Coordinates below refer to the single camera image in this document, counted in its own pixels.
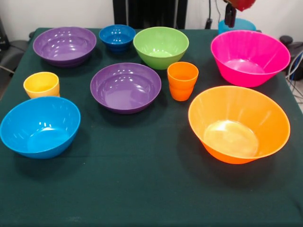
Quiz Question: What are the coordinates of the light blue plastic cup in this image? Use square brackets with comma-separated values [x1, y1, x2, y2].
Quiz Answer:
[217, 18, 257, 35]

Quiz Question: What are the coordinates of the light blue plastic bowl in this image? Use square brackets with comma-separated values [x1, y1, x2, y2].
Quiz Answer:
[0, 96, 81, 159]

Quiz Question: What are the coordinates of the yellow plastic cup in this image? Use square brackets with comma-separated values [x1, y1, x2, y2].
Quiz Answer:
[23, 71, 61, 99]

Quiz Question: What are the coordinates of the orange plastic cup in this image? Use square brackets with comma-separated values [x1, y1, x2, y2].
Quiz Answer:
[167, 61, 199, 102]

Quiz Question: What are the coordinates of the black hanging cable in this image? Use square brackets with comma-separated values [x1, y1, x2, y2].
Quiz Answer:
[205, 0, 213, 29]

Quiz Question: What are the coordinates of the purple plastic bowl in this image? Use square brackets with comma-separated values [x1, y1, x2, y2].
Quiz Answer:
[90, 62, 162, 115]
[32, 26, 97, 69]

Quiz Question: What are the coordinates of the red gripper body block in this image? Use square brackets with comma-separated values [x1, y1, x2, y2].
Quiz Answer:
[233, 0, 256, 12]

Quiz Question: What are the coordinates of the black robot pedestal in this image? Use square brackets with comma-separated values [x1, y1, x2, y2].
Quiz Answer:
[113, 0, 188, 30]

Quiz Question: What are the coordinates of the dark green table cloth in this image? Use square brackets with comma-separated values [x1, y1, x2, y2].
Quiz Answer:
[0, 27, 303, 227]

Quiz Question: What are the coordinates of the green plastic bowl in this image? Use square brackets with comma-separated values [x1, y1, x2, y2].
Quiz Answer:
[133, 26, 190, 70]

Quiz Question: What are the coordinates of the tangle of floor cables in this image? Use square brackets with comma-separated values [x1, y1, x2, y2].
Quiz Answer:
[285, 51, 303, 105]

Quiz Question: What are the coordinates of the orange plastic bowl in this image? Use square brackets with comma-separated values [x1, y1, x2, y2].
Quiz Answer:
[188, 85, 291, 165]

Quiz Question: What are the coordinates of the pink plastic bowl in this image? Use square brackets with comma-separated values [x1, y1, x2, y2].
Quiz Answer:
[210, 30, 291, 88]

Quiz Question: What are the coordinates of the small dark blue bowl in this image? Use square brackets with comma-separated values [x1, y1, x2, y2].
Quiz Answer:
[98, 24, 136, 54]

